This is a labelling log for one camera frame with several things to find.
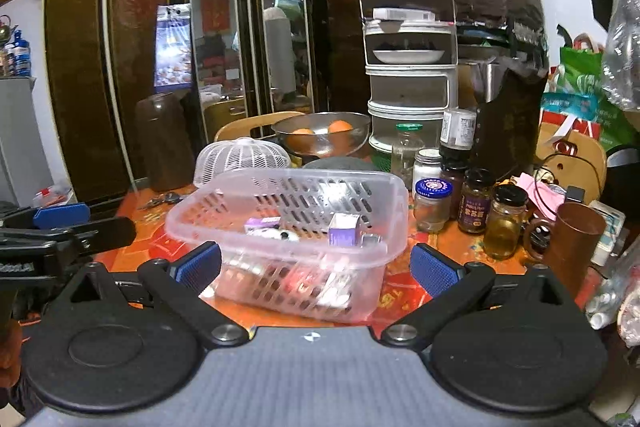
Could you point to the blue water bottle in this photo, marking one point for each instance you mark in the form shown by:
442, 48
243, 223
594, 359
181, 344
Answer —
21, 54

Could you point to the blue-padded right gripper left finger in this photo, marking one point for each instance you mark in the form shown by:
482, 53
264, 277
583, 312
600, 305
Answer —
177, 287

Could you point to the green plastic bag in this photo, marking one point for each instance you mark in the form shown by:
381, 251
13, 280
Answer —
575, 90

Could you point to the blue white cigarette pack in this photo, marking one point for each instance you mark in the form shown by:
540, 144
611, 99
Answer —
276, 234

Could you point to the person's left hand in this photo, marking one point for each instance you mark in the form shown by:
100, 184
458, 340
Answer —
10, 354

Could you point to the dark jar purple label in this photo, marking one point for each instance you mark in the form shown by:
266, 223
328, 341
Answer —
476, 195

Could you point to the dark wooden mirrored wardrobe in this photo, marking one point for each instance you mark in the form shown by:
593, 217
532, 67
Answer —
222, 59

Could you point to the brown cylinder container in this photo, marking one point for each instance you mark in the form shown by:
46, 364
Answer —
165, 143

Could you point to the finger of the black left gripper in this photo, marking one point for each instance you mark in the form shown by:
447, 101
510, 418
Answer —
41, 244

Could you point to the stacked white food cover rack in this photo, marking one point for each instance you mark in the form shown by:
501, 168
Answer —
411, 54

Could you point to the glass jar blue lid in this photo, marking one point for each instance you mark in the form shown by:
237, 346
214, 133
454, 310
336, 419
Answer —
432, 201

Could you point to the black bag on appliance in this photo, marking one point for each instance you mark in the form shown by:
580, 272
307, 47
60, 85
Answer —
503, 53

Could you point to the white mesh food cover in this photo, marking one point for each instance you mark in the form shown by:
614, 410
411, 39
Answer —
243, 153

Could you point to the metal bowl with oranges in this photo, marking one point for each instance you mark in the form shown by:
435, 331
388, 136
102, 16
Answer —
322, 135

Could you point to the dark purple box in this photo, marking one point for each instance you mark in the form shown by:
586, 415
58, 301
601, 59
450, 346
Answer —
256, 224

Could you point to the clear plastic lattice basket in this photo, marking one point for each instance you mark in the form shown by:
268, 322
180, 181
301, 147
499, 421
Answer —
305, 200

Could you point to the light purple small box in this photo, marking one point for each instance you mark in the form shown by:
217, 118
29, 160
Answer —
345, 230

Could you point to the glass jar amber liquid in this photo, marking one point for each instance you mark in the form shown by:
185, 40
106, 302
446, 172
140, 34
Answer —
507, 213

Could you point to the white-label dark bottle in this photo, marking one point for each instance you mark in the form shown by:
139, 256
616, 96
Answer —
457, 134

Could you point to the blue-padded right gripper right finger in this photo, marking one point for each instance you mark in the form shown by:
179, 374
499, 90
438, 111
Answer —
454, 290

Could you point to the green-lid glass jar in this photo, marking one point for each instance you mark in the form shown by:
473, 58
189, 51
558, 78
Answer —
408, 142

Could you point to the white red-character cigarette box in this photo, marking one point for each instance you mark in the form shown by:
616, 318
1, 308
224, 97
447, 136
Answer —
292, 287

